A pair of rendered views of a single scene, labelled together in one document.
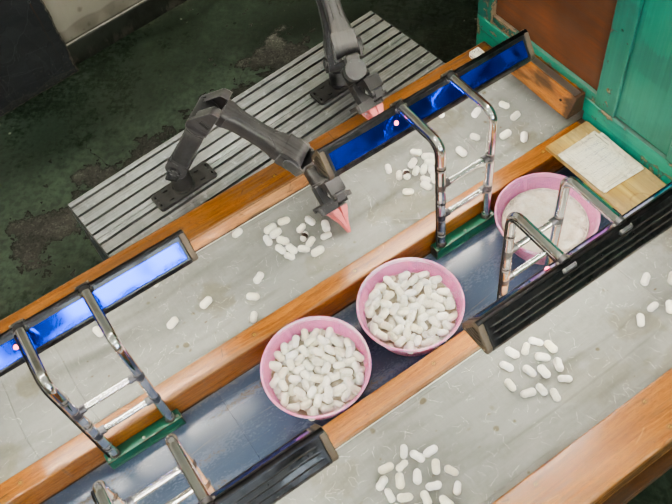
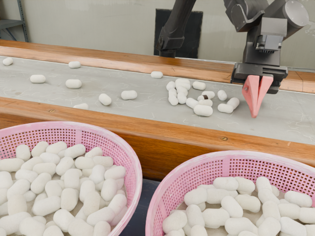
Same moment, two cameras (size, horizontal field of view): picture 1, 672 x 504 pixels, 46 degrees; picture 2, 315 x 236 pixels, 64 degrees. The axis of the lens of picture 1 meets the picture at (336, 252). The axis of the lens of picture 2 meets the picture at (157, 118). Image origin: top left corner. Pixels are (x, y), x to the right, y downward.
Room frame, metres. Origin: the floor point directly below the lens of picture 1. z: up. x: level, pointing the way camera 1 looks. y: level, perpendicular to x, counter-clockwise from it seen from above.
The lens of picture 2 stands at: (0.77, -0.15, 0.98)
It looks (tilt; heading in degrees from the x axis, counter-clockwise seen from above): 29 degrees down; 36
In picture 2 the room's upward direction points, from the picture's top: 3 degrees clockwise
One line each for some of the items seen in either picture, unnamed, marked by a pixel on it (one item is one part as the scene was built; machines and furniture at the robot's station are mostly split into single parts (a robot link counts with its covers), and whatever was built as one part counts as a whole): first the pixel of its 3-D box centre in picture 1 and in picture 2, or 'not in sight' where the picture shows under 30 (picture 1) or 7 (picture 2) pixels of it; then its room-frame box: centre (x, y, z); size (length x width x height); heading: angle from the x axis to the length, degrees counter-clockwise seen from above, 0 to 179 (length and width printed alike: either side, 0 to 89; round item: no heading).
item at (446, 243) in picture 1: (445, 167); not in sight; (1.27, -0.31, 0.90); 0.20 x 0.19 x 0.45; 115
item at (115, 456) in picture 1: (102, 378); not in sight; (0.87, 0.57, 0.90); 0.20 x 0.19 x 0.45; 115
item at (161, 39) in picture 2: (178, 164); (169, 43); (1.57, 0.39, 0.77); 0.09 x 0.06 x 0.06; 152
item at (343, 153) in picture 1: (426, 98); not in sight; (1.35, -0.28, 1.08); 0.62 x 0.08 x 0.07; 115
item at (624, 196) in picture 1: (609, 170); not in sight; (1.25, -0.75, 0.77); 0.33 x 0.15 x 0.01; 25
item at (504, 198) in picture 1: (544, 223); not in sight; (1.16, -0.55, 0.72); 0.27 x 0.27 x 0.10
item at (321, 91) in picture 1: (338, 75); not in sight; (1.87, -0.12, 0.71); 0.20 x 0.07 x 0.08; 120
